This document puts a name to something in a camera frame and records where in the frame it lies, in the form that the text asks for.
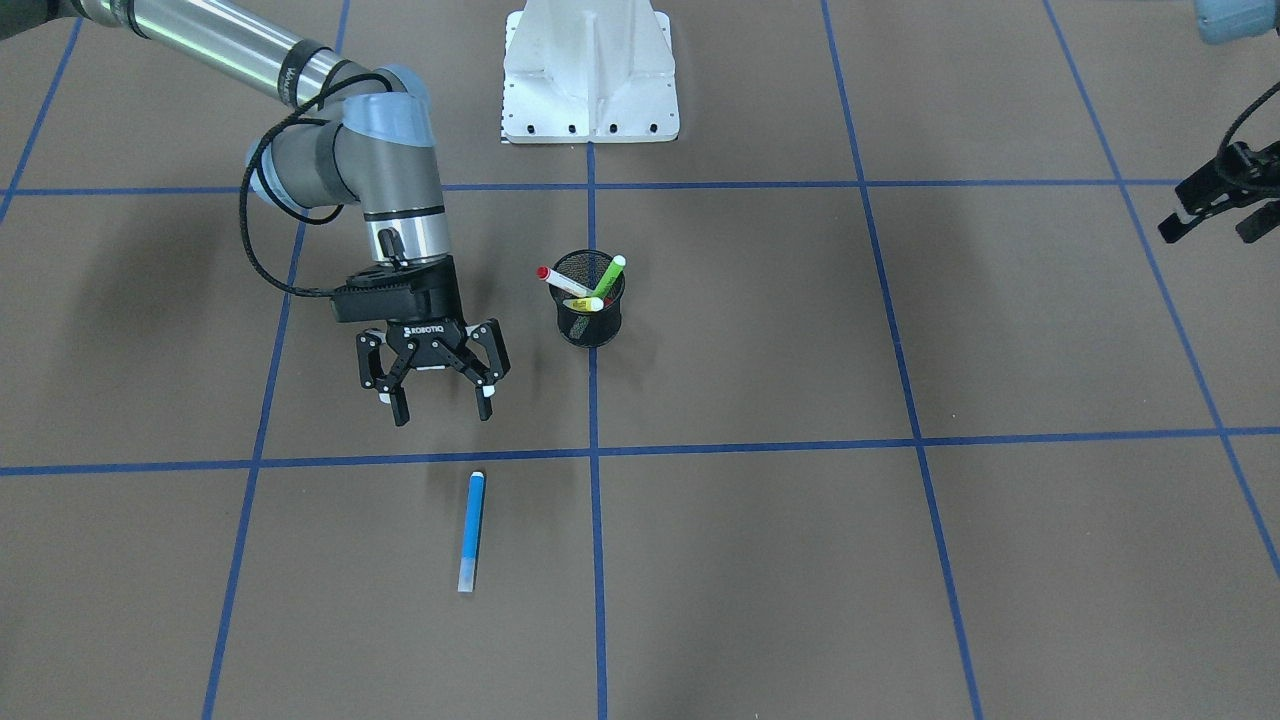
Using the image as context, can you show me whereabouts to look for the blue marker pen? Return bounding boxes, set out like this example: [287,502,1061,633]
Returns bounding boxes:
[457,470,486,594]

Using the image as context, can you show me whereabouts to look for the black mesh pen cup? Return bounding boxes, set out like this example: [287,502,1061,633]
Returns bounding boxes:
[538,249,626,348]

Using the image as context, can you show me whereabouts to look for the green marker pen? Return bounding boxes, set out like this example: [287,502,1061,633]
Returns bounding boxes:
[591,255,627,300]

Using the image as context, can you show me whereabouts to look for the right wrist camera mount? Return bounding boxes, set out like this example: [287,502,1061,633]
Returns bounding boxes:
[329,266,426,323]

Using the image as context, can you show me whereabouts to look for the black braided camera cable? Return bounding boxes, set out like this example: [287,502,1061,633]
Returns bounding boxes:
[238,72,390,299]

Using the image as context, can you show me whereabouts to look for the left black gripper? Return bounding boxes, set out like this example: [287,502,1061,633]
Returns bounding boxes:
[1158,141,1280,243]

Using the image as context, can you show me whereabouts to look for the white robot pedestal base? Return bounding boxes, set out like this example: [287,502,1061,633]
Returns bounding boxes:
[500,1,681,145]

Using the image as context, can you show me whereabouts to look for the white red-capped marker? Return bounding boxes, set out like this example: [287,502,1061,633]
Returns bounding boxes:
[538,266,593,299]

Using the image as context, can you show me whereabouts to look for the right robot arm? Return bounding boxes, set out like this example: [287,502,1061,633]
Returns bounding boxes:
[3,1,509,427]

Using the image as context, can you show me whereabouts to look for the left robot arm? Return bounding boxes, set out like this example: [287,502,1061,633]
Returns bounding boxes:
[1158,1,1279,243]

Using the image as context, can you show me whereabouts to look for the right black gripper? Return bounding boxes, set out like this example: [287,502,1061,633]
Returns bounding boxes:
[356,255,509,427]

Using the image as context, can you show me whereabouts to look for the yellow marker pen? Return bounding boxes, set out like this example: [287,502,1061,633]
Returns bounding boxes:
[561,297,605,314]

